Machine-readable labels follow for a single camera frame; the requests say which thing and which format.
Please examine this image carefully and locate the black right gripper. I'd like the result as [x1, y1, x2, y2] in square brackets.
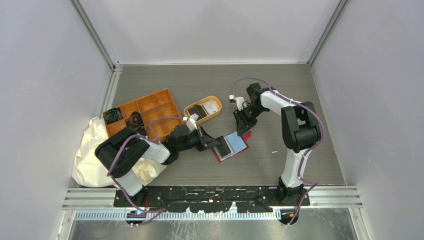
[233, 104, 267, 137]

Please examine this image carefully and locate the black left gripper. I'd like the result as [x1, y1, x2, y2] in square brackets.
[177, 125, 221, 152]

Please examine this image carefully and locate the black credit card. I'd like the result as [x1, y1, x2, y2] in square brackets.
[216, 136, 233, 158]

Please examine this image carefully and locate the red leather card holder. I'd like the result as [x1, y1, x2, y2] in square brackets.
[212, 130, 252, 163]

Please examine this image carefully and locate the tan oval tray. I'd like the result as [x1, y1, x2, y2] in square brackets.
[183, 95, 222, 126]

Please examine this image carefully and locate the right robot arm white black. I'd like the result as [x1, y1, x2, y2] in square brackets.
[229, 83, 323, 206]

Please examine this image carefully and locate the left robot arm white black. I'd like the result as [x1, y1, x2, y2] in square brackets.
[94, 124, 224, 207]

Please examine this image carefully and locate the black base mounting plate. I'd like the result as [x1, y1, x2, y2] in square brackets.
[130, 185, 310, 213]

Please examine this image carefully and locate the orange compartment organizer tray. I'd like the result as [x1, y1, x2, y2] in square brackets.
[103, 88, 183, 141]

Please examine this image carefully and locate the black roll in organizer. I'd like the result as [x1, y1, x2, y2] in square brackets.
[126, 111, 144, 128]

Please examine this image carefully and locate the dark bundle in organizer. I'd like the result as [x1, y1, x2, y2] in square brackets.
[102, 107, 123, 125]

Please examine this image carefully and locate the cream cloth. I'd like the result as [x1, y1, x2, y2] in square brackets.
[71, 116, 167, 188]

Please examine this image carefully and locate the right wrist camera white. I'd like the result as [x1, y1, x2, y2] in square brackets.
[229, 94, 246, 111]

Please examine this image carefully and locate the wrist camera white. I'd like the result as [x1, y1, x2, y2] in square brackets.
[183, 113, 199, 132]
[229, 94, 246, 111]

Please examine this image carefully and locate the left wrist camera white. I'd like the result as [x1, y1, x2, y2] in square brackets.
[183, 113, 199, 132]

